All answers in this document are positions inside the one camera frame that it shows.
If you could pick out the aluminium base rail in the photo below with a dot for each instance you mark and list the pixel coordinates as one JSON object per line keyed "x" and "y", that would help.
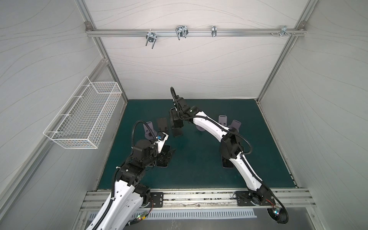
{"x": 210, "y": 199}

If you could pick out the white wire basket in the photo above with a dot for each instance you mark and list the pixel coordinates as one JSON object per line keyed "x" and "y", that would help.
{"x": 83, "y": 119}

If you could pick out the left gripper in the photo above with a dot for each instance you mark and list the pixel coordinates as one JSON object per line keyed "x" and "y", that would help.
{"x": 161, "y": 159}

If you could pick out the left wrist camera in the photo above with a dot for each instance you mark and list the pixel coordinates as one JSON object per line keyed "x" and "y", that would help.
{"x": 162, "y": 137}

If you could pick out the black phone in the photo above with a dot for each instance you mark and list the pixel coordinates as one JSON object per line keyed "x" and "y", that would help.
{"x": 173, "y": 111}

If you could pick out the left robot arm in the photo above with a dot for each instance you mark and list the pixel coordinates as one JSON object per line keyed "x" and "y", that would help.
{"x": 128, "y": 194}

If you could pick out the black back-left stand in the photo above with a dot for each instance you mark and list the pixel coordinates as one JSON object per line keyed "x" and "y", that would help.
{"x": 177, "y": 132}

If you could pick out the purple phone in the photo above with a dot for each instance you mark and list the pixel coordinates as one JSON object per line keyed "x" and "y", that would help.
{"x": 165, "y": 148}
{"x": 226, "y": 163}

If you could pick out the aluminium cross rail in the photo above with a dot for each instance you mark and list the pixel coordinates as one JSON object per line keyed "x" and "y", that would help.
{"x": 208, "y": 32}

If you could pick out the black folding phone stand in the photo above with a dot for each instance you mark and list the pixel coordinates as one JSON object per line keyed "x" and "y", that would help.
{"x": 163, "y": 125}

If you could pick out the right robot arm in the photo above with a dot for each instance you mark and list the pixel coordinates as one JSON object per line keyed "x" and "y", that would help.
{"x": 234, "y": 148}

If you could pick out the purple round stand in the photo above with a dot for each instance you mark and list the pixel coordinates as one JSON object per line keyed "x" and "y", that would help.
{"x": 150, "y": 132}
{"x": 222, "y": 119}
{"x": 235, "y": 126}
{"x": 200, "y": 128}

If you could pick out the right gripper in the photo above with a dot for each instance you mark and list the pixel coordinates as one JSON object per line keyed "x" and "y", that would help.
{"x": 176, "y": 123}

